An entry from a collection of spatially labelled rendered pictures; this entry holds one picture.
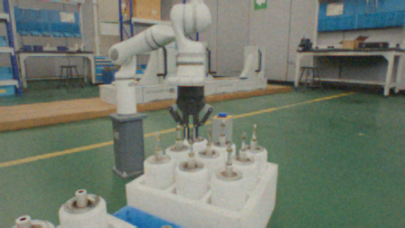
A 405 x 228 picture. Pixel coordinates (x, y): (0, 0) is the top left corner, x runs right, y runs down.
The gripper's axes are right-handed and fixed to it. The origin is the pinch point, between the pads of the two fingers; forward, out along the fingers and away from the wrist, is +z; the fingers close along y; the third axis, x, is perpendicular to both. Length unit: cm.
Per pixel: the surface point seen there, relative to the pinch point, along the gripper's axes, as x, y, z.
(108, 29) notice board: -559, 334, -98
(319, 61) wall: -510, -171, -20
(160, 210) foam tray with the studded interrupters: 5.5, 8.2, 22.3
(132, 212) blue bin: 4.0, 17.8, 25.0
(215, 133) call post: -38.3, -2.9, 11.0
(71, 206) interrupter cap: 25.9, 20.9, 10.1
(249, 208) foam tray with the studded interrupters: 7.9, -17.3, 17.3
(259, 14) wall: -617, -46, -131
